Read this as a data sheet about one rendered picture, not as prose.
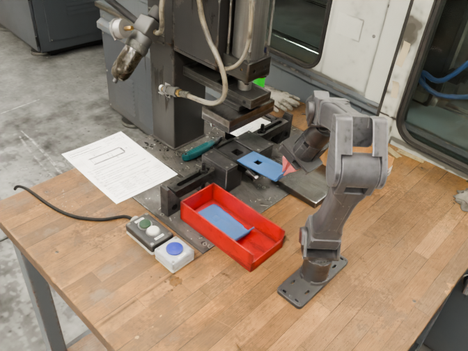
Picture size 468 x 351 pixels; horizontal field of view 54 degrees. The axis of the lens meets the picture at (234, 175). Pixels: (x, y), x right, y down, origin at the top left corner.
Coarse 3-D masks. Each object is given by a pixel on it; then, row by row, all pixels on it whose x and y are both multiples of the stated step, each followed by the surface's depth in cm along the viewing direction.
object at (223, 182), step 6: (270, 150) 137; (270, 156) 138; (204, 162) 130; (258, 162) 135; (216, 168) 127; (216, 174) 128; (222, 174) 126; (228, 174) 126; (234, 174) 128; (240, 174) 130; (210, 180) 132; (216, 180) 130; (222, 180) 128; (228, 180) 127; (234, 180) 129; (240, 180) 132; (222, 186) 129; (228, 186) 129; (234, 186) 131
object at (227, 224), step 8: (208, 208) 123; (216, 208) 123; (208, 216) 120; (224, 216) 121; (216, 224) 118; (224, 224) 118; (232, 224) 118; (240, 224) 119; (224, 232) 116; (232, 232) 116; (240, 232) 116; (248, 232) 115
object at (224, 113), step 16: (192, 64) 130; (208, 80) 123; (240, 80) 117; (240, 96) 117; (256, 96) 117; (208, 112) 119; (224, 112) 118; (240, 112) 118; (256, 112) 121; (224, 128) 117
